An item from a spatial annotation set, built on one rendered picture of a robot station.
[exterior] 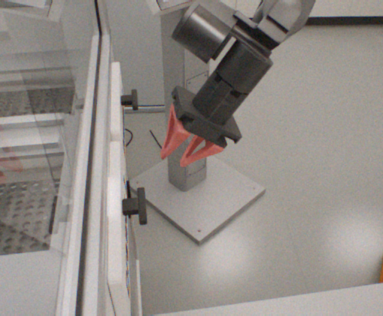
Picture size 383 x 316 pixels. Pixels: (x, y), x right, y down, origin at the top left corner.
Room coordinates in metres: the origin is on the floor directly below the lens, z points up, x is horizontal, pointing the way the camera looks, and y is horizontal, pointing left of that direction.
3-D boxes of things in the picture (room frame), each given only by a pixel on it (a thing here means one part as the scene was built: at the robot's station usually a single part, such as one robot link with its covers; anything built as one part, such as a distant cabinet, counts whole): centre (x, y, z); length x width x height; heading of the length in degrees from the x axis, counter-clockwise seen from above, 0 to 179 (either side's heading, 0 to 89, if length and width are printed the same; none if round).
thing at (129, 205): (0.42, 0.09, 0.91); 0.07 x 0.04 x 0.01; 8
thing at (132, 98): (0.74, 0.14, 0.91); 0.07 x 0.04 x 0.01; 8
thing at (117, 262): (0.42, 0.12, 0.87); 0.29 x 0.02 x 0.11; 8
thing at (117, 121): (0.73, 0.16, 0.87); 0.29 x 0.02 x 0.11; 8
